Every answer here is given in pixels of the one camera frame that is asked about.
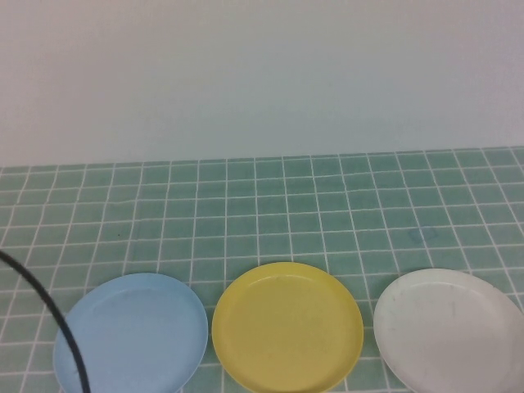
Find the yellow plastic plate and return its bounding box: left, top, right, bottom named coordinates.
left=211, top=261, right=365, bottom=393

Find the long black camera cable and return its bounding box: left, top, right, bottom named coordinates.
left=0, top=249, right=92, bottom=393

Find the light blue plastic plate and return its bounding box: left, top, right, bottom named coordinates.
left=52, top=272, right=210, bottom=393

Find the white plastic plate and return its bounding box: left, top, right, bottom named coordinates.
left=373, top=268, right=524, bottom=393

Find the green white checked tablecloth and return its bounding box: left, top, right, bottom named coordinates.
left=0, top=147, right=524, bottom=393

